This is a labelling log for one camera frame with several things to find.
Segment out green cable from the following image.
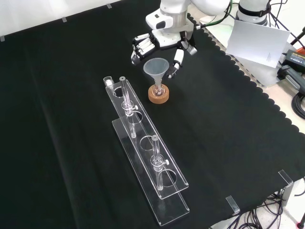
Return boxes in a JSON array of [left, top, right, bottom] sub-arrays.
[[197, 0, 234, 30]]

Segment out black cloth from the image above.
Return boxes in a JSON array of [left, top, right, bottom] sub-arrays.
[[0, 0, 305, 229]]

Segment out clear cloth clip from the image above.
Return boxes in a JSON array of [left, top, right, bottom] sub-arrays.
[[278, 169, 294, 186], [225, 195, 241, 216]]

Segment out pale board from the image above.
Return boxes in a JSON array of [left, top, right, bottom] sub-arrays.
[[225, 19, 291, 70]]

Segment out black power adapter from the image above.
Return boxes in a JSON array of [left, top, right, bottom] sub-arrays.
[[284, 49, 305, 67]]

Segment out black cable bundle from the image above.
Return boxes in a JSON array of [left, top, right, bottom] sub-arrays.
[[209, 188, 305, 229]]

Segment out black plug connector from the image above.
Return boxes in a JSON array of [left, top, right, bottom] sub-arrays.
[[278, 65, 305, 92]]

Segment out cork ring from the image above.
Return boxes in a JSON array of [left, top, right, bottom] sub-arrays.
[[148, 85, 170, 104]]

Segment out coiled black cable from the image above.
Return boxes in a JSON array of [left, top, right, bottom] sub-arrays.
[[292, 91, 305, 120]]

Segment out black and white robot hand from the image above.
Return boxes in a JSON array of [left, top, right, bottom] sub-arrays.
[[130, 30, 198, 80]]

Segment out clear funnel stand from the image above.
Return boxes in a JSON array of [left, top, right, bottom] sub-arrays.
[[104, 76, 191, 227]]

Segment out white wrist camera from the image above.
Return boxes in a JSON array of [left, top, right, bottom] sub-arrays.
[[145, 10, 173, 31]]

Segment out small round-bottom glass flask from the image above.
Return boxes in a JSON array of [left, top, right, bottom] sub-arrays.
[[153, 82, 165, 96]]

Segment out translucent plastic funnel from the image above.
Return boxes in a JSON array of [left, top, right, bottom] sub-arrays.
[[143, 59, 170, 89]]

